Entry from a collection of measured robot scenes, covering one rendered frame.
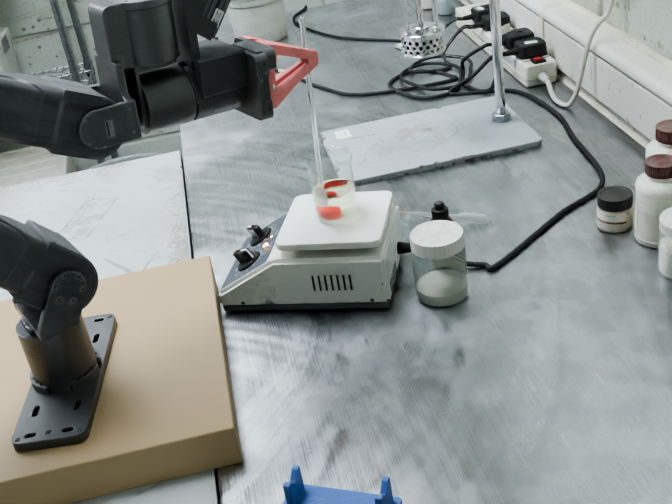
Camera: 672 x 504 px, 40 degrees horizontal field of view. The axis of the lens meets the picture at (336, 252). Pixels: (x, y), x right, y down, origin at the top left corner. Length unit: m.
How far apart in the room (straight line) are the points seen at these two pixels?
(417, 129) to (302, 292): 0.48
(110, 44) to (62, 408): 0.34
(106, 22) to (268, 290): 0.36
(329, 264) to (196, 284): 0.16
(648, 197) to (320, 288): 0.38
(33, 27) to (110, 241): 2.17
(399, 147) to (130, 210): 0.41
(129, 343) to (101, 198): 0.49
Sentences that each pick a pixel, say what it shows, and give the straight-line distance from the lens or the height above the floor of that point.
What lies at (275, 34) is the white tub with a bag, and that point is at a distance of 2.01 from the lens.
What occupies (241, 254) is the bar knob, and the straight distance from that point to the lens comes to 1.07.
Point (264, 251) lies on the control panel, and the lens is 1.08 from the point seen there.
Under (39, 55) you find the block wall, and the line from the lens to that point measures 3.46.
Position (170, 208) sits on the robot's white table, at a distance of 1.37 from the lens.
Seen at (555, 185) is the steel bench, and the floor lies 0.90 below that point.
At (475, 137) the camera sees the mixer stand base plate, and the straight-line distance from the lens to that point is 1.40.
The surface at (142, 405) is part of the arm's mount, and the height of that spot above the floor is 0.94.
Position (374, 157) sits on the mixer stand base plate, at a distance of 1.38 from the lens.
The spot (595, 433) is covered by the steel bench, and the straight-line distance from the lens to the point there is 0.87.
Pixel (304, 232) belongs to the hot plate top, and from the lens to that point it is 1.04.
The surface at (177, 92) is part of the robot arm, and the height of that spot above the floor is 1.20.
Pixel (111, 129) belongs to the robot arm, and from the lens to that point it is 0.86.
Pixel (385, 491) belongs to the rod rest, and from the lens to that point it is 0.79.
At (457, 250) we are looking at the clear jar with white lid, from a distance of 1.00.
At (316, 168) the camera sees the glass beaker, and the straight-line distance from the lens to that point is 1.01.
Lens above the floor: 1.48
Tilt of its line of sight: 30 degrees down
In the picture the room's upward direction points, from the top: 10 degrees counter-clockwise
